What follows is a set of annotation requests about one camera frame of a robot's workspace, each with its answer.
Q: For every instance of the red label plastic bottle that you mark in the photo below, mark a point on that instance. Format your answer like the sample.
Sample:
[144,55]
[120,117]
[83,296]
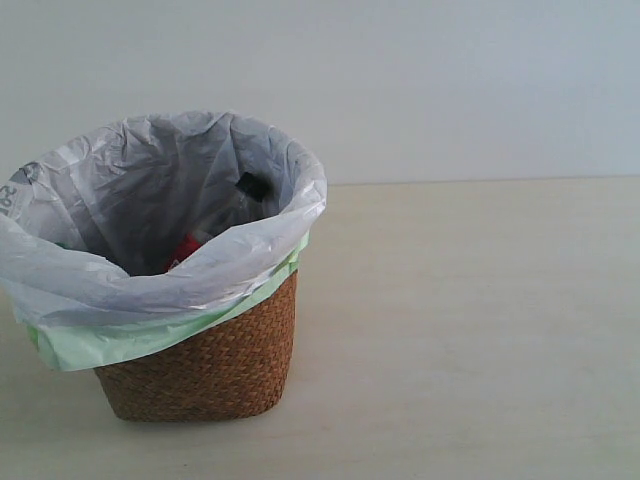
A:
[244,204]

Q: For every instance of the woven wicker waste basket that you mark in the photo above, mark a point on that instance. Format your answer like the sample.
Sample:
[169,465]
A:
[235,370]

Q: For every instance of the white plastic bin liner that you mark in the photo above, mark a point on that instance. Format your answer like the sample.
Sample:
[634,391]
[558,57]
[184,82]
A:
[123,197]

